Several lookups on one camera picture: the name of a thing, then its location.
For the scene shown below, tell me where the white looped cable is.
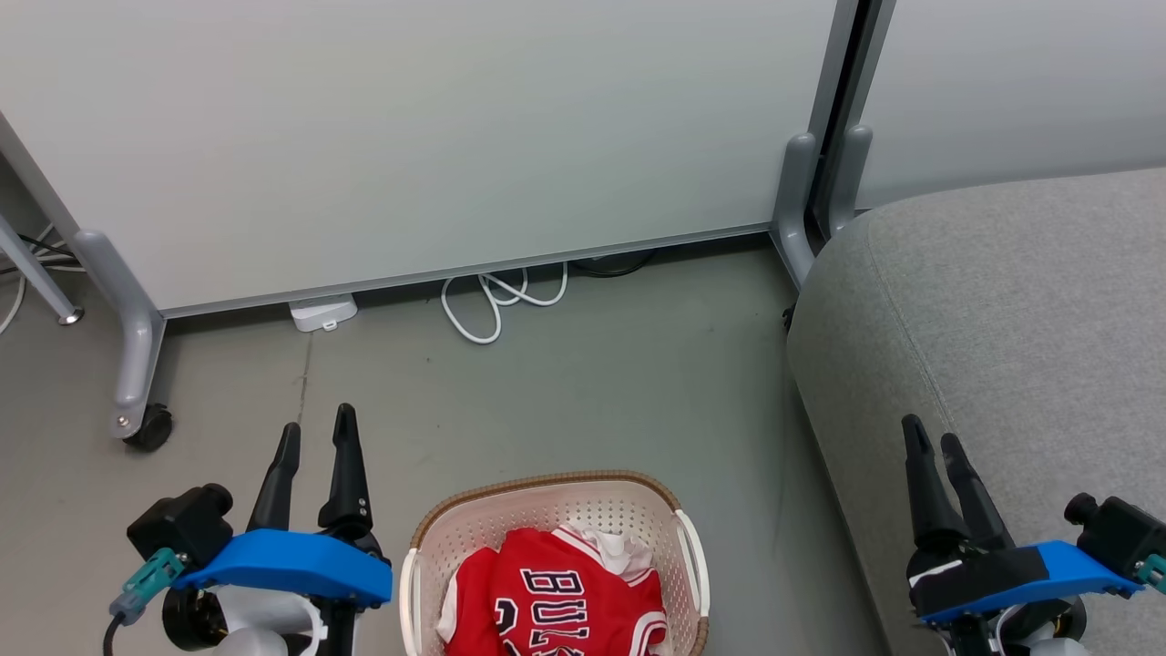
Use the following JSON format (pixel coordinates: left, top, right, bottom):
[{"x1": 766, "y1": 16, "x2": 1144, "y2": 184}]
[{"x1": 441, "y1": 262, "x2": 570, "y2": 346}]

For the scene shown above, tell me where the red basketball jersey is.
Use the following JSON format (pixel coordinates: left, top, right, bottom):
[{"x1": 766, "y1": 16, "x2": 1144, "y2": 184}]
[{"x1": 435, "y1": 526, "x2": 671, "y2": 656}]

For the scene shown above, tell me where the thin white cable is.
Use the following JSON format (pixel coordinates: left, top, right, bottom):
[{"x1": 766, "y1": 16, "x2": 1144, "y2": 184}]
[{"x1": 0, "y1": 223, "x2": 85, "y2": 336}]

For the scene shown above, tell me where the wide white partition panel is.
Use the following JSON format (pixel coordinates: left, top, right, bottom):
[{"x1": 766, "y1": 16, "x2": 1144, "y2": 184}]
[{"x1": 0, "y1": 0, "x2": 864, "y2": 441}]

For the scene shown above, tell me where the white cloth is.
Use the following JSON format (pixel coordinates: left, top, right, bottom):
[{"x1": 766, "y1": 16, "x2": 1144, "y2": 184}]
[{"x1": 554, "y1": 523, "x2": 657, "y2": 579}]

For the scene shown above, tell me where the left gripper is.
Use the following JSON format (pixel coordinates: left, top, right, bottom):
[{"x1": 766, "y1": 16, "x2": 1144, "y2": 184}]
[{"x1": 162, "y1": 404, "x2": 391, "y2": 656}]

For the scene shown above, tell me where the cream plastic laundry basket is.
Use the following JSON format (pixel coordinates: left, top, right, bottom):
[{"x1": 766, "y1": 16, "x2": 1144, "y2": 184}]
[{"x1": 399, "y1": 470, "x2": 711, "y2": 656}]

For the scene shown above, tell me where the narrow white partition panel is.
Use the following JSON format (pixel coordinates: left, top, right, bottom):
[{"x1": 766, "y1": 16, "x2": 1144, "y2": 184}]
[{"x1": 824, "y1": 0, "x2": 1166, "y2": 241}]

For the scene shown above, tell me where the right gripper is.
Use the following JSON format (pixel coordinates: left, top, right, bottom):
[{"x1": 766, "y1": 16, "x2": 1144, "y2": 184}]
[{"x1": 902, "y1": 415, "x2": 1089, "y2": 656}]

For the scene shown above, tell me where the black caster wheel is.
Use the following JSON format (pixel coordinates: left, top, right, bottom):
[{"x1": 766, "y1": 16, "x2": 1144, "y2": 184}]
[{"x1": 125, "y1": 404, "x2": 174, "y2": 453}]

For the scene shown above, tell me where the grey fabric sofa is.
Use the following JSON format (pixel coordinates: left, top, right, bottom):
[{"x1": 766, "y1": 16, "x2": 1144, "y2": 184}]
[{"x1": 785, "y1": 167, "x2": 1166, "y2": 656}]

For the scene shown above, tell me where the black floor cable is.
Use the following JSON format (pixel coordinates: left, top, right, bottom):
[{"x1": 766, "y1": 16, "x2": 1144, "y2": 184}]
[{"x1": 568, "y1": 248, "x2": 658, "y2": 279}]

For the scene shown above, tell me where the grey metal table leg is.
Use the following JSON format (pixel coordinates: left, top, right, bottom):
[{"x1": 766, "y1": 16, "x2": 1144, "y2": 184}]
[{"x1": 0, "y1": 214, "x2": 86, "y2": 327}]

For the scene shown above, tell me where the teal left camera connector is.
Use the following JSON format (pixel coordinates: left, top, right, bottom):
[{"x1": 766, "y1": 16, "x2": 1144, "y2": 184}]
[{"x1": 109, "y1": 547, "x2": 187, "y2": 626}]

